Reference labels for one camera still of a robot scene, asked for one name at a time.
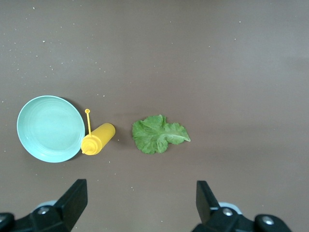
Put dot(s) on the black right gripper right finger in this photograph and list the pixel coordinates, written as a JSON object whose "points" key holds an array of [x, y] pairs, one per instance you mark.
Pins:
{"points": [[210, 210]]}

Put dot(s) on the mint green plate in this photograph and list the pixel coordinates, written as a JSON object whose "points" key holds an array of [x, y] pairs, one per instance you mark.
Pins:
{"points": [[50, 129]]}

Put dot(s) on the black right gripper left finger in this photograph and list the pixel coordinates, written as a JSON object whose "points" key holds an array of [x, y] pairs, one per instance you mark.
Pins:
{"points": [[72, 205]]}

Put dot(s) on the yellow squeeze bottle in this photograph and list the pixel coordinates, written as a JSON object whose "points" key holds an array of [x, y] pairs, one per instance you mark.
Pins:
{"points": [[100, 137]]}

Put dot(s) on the green lettuce leaf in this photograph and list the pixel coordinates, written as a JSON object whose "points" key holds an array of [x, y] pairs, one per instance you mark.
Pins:
{"points": [[154, 136]]}

